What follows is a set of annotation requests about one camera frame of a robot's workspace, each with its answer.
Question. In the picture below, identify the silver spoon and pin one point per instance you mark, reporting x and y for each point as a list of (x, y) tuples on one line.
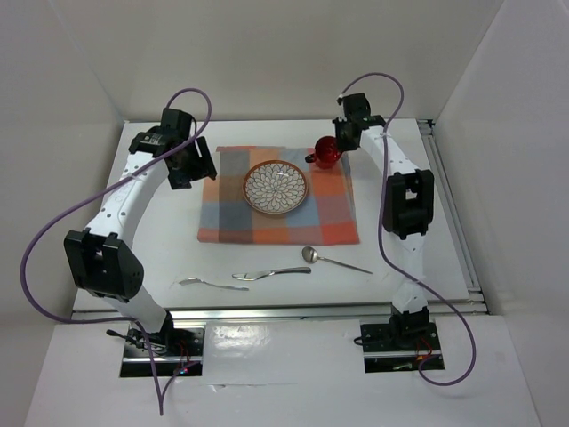
[(310, 255)]

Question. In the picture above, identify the silver knife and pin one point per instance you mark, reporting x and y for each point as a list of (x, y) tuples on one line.
[(253, 276)]

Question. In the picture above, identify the floral patterned plate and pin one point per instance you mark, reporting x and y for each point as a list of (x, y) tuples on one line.
[(275, 187)]

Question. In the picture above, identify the aluminium frame rail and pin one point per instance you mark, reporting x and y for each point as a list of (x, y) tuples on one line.
[(167, 246)]

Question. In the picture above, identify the red enamel mug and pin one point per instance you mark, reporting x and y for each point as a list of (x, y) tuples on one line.
[(326, 153)]

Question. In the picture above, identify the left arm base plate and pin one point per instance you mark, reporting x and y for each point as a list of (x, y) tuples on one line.
[(184, 358)]

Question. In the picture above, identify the silver fork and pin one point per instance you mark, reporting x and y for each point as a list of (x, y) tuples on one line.
[(198, 281)]

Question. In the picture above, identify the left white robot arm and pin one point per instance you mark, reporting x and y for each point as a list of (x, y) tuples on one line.
[(100, 256)]

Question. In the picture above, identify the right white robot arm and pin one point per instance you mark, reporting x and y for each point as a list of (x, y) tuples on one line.
[(407, 199)]

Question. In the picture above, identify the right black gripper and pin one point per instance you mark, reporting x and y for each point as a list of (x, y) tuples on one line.
[(343, 146)]

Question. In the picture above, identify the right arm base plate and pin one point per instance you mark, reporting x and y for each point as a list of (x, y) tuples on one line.
[(383, 353)]

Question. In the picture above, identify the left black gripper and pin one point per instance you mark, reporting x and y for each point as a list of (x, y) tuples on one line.
[(202, 168)]

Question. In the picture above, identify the checkered orange grey cloth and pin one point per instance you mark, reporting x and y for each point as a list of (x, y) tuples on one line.
[(326, 216)]

